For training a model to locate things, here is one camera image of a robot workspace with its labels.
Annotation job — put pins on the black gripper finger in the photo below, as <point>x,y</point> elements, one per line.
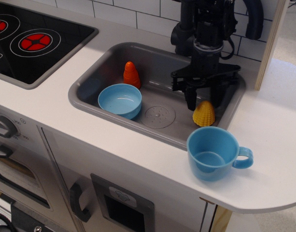
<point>191,98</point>
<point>216,95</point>

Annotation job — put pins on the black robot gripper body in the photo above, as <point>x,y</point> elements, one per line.
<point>204,70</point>

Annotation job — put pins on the yellow toy corn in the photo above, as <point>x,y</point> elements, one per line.
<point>204,114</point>

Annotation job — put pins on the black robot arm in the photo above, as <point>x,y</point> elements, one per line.
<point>200,35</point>

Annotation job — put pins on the grey toy sink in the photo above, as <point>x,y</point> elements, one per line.
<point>164,114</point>

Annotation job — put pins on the light blue bowl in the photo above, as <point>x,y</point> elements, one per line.
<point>121,99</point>

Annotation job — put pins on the blue plastic cup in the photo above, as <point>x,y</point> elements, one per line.
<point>213,151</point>

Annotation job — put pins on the orange toy carrot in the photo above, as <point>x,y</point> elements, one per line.
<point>131,76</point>

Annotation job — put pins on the grey dispenser panel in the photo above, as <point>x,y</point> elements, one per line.
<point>124,207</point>

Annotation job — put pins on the black toy stovetop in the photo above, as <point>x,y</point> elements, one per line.
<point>34,45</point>

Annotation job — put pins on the toy oven door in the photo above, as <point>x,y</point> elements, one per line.
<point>22,175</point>

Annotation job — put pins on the grey oven knob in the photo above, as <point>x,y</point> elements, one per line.
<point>7,128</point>

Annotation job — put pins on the wooden side post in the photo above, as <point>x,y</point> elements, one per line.
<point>278,19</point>

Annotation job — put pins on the black cabinet door handle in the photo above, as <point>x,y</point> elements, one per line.
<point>75,193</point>

